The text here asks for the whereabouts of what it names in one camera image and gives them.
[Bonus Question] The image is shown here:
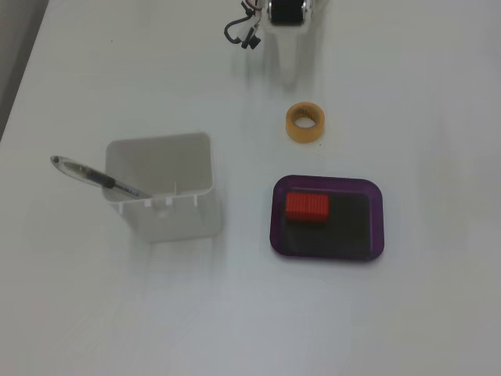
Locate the white plastic box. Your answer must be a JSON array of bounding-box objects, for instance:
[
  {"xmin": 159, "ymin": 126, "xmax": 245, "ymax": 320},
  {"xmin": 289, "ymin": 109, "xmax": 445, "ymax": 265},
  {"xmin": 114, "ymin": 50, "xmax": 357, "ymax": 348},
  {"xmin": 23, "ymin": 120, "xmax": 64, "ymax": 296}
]
[{"xmin": 104, "ymin": 132, "xmax": 223, "ymax": 244}]

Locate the white gripper, black motor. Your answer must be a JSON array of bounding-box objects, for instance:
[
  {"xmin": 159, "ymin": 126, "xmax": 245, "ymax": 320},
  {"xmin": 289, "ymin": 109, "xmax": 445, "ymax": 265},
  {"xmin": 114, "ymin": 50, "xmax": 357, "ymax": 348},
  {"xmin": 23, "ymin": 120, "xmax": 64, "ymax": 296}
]
[{"xmin": 261, "ymin": 0, "xmax": 315, "ymax": 89}]

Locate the clear black pen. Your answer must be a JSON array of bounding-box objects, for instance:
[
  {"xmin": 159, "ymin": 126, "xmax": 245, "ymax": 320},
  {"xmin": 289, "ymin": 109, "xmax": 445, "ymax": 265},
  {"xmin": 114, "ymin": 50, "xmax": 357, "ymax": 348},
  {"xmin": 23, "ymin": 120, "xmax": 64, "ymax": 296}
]
[{"xmin": 49, "ymin": 155, "xmax": 154, "ymax": 200}]

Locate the black cable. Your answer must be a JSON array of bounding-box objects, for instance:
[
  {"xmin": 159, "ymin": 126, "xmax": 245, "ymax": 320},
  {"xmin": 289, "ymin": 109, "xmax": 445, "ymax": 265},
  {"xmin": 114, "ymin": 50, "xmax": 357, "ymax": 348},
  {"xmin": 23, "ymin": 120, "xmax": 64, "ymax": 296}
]
[{"xmin": 223, "ymin": 7, "xmax": 262, "ymax": 51}]

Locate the red block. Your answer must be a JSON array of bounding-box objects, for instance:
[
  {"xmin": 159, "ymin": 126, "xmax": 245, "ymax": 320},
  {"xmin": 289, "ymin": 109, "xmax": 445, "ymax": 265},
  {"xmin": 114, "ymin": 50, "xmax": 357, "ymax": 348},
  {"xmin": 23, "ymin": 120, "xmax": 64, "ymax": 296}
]
[{"xmin": 284, "ymin": 191, "xmax": 330, "ymax": 226}]

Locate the yellow tape roll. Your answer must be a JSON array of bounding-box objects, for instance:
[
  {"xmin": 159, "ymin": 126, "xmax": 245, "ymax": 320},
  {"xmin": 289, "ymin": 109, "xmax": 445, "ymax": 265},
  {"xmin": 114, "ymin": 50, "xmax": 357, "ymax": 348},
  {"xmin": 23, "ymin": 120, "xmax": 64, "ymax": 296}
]
[{"xmin": 285, "ymin": 101, "xmax": 327, "ymax": 145}]

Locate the purple metal tray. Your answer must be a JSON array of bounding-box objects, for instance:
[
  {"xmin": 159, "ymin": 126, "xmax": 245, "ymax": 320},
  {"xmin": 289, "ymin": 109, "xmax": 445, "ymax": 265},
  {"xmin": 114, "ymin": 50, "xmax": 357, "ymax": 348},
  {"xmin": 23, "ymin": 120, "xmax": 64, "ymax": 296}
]
[{"xmin": 269, "ymin": 174, "xmax": 387, "ymax": 262}]

